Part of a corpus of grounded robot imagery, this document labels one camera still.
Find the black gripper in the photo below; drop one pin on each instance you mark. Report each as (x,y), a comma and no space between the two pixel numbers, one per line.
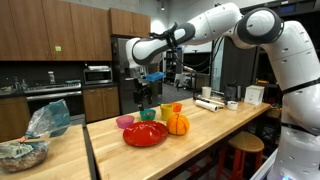
(143,89)

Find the purple plastic bowl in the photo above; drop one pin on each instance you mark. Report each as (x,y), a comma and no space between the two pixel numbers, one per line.
(125,121)

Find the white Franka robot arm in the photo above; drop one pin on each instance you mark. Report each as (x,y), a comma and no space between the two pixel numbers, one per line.
(293,66)

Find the teal bowl with beans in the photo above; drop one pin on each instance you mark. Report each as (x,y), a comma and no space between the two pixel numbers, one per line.
(147,115)

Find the red plate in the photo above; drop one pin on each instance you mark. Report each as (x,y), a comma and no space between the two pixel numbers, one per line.
(145,134)

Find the orange plastic bowl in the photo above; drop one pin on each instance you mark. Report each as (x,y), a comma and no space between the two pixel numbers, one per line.
(176,107)

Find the yellow mug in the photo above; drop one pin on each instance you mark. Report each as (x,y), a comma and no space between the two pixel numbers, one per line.
(166,112)

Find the orange toy pumpkin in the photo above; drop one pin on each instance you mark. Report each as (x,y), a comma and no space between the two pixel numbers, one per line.
(178,124)

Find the brown wooden base cabinets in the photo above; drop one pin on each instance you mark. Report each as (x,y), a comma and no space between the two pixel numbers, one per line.
(101,103)

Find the silver microwave oven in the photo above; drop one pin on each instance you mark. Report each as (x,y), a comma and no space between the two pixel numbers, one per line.
(97,76)

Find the white paper towel roll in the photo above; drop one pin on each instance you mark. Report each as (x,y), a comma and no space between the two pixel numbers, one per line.
(206,105)

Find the long black box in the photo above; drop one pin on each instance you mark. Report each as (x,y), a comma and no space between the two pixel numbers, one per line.
(215,100)

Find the white mug with print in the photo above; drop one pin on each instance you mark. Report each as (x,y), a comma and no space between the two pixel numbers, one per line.
(232,105)

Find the dark transparent water jug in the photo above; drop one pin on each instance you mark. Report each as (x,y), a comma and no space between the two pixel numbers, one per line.
(232,92)

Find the stainless steel oven range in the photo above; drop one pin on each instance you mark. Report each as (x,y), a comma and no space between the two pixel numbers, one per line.
(55,96)

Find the green sticky note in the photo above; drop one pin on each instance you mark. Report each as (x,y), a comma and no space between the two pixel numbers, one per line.
(58,48)

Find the white cardboard box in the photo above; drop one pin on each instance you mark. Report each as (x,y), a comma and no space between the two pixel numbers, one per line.
(254,95)

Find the red legged wooden stool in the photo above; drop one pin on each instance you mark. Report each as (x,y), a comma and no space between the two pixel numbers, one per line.
(245,150)

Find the blue wrist camera box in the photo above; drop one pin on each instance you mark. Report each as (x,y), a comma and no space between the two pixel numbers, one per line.
(155,76)

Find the brown wooden wall cabinets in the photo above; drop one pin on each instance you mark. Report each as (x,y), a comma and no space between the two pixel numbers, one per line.
(50,30)

